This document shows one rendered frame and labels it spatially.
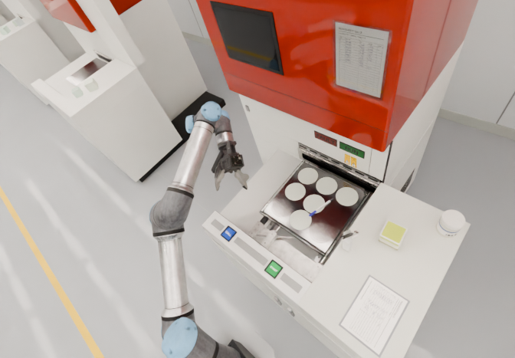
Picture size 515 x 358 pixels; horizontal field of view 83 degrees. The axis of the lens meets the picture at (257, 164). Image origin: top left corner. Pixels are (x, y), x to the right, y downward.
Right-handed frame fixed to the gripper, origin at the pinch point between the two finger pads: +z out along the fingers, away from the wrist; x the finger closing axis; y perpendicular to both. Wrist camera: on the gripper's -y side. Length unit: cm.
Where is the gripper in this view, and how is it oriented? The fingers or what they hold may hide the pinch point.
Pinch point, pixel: (231, 191)
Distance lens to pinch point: 122.3
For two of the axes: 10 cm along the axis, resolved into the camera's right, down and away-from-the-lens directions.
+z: 2.1, 9.4, -2.8
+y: 6.1, -3.4, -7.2
